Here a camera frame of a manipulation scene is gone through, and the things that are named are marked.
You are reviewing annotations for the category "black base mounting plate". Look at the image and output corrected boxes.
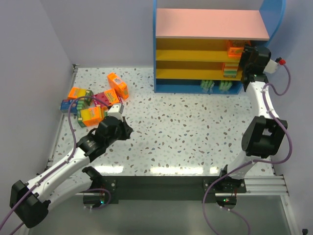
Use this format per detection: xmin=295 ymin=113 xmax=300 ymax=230
xmin=73 ymin=175 xmax=246 ymax=205

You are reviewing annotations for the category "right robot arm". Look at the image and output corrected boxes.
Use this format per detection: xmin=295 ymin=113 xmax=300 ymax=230
xmin=220 ymin=45 xmax=288 ymax=183

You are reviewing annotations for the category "blue sponge pack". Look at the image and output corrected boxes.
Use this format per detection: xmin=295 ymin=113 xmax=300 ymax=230
xmin=200 ymin=80 xmax=215 ymax=93
xmin=219 ymin=80 xmax=233 ymax=93
xmin=60 ymin=99 xmax=87 ymax=115

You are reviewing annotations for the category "blue sponge pack front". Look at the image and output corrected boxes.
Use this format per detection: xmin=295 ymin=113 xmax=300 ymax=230
xmin=200 ymin=80 xmax=215 ymax=93

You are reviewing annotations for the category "orange yellow sponge box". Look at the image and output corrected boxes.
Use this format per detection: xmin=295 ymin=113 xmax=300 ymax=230
xmin=77 ymin=106 xmax=108 ymax=127

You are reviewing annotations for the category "orange box upright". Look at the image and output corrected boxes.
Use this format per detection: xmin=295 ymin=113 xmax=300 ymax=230
xmin=107 ymin=72 xmax=129 ymax=100

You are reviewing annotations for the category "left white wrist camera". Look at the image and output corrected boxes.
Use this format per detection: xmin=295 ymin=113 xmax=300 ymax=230
xmin=107 ymin=103 xmax=124 ymax=121

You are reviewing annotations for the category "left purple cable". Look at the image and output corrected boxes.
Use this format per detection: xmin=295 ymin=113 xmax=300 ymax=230
xmin=0 ymin=95 xmax=113 ymax=235

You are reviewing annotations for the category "pink sponge box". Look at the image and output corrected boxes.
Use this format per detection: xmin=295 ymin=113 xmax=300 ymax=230
xmin=93 ymin=89 xmax=122 ymax=110

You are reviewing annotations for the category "orange Scrub Daddy box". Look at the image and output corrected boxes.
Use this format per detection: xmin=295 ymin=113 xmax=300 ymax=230
xmin=226 ymin=40 xmax=251 ymax=58

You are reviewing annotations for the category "blue shelf unit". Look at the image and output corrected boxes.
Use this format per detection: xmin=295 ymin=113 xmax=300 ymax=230
xmin=153 ymin=0 xmax=286 ymax=94

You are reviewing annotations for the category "orange green sponge box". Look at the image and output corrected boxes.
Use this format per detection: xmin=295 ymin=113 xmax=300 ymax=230
xmin=67 ymin=87 xmax=94 ymax=106

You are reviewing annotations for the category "aluminium frame rail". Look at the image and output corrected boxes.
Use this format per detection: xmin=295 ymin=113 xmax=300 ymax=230
xmin=36 ymin=175 xmax=291 ymax=196

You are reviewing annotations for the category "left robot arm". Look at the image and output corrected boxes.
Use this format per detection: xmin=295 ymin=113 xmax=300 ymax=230
xmin=9 ymin=116 xmax=133 ymax=228

